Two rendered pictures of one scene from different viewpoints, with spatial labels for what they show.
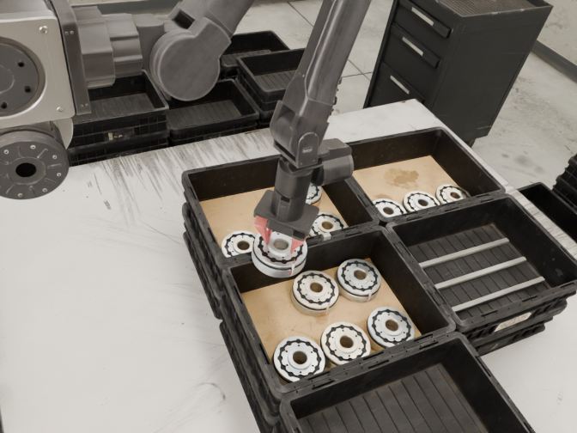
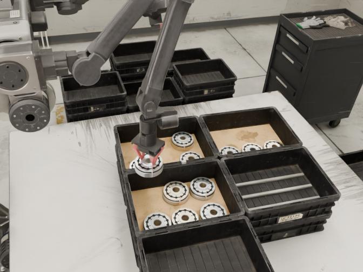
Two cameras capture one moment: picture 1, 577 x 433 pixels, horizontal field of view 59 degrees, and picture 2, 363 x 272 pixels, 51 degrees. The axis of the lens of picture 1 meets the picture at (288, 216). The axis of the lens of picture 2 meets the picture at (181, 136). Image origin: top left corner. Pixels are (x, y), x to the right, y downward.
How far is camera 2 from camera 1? 0.53 m
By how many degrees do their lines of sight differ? 12
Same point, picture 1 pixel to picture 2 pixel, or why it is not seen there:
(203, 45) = (92, 63)
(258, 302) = (144, 195)
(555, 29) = not seen: outside the picture
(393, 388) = (208, 245)
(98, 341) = (62, 211)
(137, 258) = (90, 172)
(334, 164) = (167, 118)
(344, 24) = (163, 53)
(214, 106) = not seen: hidden behind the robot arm
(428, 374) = (230, 240)
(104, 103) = (92, 90)
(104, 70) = (52, 73)
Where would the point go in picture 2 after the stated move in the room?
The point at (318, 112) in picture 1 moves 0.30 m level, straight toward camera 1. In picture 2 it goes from (154, 93) to (111, 154)
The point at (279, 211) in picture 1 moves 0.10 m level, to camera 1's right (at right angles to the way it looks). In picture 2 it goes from (142, 141) to (170, 148)
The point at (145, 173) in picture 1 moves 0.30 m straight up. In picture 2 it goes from (102, 128) to (98, 80)
